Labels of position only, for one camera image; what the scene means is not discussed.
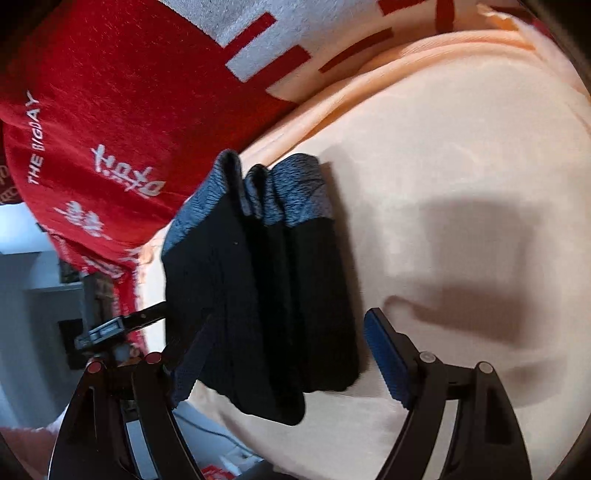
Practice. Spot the red printed blanket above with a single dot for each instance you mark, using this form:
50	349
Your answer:
115	92

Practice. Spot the peach bed sheet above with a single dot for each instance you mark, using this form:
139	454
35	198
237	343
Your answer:
461	184

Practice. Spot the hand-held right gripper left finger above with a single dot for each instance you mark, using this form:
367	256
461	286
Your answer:
187	374

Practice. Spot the dark box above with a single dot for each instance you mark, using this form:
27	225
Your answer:
74	344

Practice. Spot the black pants with grey waistband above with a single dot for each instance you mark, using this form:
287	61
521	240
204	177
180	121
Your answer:
277	300

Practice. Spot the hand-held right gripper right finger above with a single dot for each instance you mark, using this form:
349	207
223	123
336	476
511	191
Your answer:
388	357

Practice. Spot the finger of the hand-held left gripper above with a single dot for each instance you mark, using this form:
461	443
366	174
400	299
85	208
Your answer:
145	316

